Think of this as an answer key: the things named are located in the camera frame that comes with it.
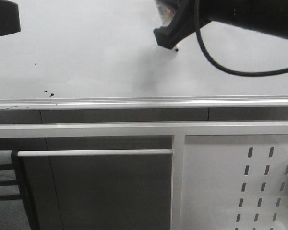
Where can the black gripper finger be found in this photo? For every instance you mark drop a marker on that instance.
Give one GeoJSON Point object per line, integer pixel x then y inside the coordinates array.
{"type": "Point", "coordinates": [190, 16]}
{"type": "Point", "coordinates": [9, 18]}

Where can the white perforated pegboard panel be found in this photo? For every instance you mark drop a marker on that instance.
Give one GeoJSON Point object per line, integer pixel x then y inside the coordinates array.
{"type": "Point", "coordinates": [235, 183]}

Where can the dark grey panel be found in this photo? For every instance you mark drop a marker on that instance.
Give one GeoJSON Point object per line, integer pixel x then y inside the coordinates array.
{"type": "Point", "coordinates": [112, 192]}

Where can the whiteboard with aluminium frame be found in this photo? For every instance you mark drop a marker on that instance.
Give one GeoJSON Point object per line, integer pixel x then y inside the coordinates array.
{"type": "Point", "coordinates": [102, 54]}

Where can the white metal stand frame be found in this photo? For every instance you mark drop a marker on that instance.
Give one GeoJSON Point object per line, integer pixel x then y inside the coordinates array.
{"type": "Point", "coordinates": [33, 137]}

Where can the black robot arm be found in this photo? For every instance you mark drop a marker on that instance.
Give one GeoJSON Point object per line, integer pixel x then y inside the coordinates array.
{"type": "Point", "coordinates": [265, 16]}

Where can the white horizontal handle bar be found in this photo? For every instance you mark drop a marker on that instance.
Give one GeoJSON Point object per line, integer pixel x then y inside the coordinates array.
{"type": "Point", "coordinates": [94, 152]}

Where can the white black whiteboard marker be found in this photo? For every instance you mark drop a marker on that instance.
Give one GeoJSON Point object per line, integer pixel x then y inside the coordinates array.
{"type": "Point", "coordinates": [176, 48]}

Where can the black chair frame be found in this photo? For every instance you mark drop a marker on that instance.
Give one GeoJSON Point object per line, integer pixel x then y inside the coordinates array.
{"type": "Point", "coordinates": [16, 212]}

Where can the red round magnet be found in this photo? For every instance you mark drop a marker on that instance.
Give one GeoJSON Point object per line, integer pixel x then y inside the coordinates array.
{"type": "Point", "coordinates": [167, 10]}

